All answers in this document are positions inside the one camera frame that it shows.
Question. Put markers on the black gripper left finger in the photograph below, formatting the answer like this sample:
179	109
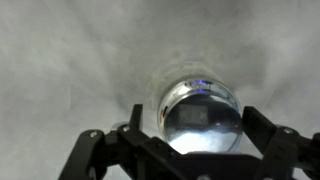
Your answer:
136	116

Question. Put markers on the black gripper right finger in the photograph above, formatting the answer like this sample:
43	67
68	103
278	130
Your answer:
258	128

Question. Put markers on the shiny metal cup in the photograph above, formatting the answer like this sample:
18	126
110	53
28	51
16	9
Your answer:
200	120

